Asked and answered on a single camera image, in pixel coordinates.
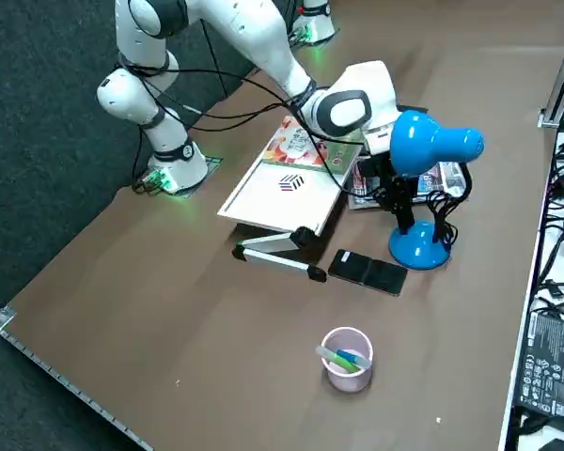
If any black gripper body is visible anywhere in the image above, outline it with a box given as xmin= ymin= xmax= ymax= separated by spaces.
xmin=358 ymin=157 xmax=396 ymax=189

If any blue desk lamp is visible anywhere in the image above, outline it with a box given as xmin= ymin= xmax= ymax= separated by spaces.
xmin=386 ymin=108 xmax=485 ymax=272

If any green-covered paperback book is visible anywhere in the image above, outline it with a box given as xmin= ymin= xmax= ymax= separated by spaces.
xmin=261 ymin=116 xmax=364 ymax=176

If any comic magazine with pale cover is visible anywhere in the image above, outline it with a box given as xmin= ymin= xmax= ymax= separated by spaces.
xmin=347 ymin=158 xmax=469 ymax=211

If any black folding phone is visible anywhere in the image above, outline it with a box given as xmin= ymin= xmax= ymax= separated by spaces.
xmin=327 ymin=248 xmax=409 ymax=298

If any white folding reading stand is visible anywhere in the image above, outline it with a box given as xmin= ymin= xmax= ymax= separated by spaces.
xmin=217 ymin=116 xmax=372 ymax=284

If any green highlighter pen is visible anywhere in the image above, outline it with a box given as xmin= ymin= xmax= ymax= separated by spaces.
xmin=315 ymin=346 xmax=372 ymax=375

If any pink mesh pen cup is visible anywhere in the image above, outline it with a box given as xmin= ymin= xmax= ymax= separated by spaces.
xmin=320 ymin=327 xmax=375 ymax=394

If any black labelled power adapter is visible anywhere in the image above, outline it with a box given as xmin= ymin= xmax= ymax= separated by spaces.
xmin=514 ymin=309 xmax=564 ymax=423

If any black bundled lamp cable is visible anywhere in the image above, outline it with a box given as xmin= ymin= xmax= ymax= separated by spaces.
xmin=426 ymin=187 xmax=462 ymax=251

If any black base cable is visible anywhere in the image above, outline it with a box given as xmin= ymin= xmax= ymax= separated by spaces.
xmin=131 ymin=126 xmax=166 ymax=195
xmin=286 ymin=25 xmax=312 ymax=48

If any black loose cable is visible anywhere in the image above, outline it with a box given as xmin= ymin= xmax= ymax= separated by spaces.
xmin=538 ymin=201 xmax=564 ymax=302

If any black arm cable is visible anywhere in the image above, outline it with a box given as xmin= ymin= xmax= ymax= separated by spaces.
xmin=121 ymin=23 xmax=386 ymax=196

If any aluminium camera post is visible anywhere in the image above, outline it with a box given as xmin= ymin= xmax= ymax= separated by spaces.
xmin=539 ymin=0 xmax=564 ymax=129

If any aluminium table edge rail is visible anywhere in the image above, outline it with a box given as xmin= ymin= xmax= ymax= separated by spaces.
xmin=0 ymin=300 xmax=154 ymax=451

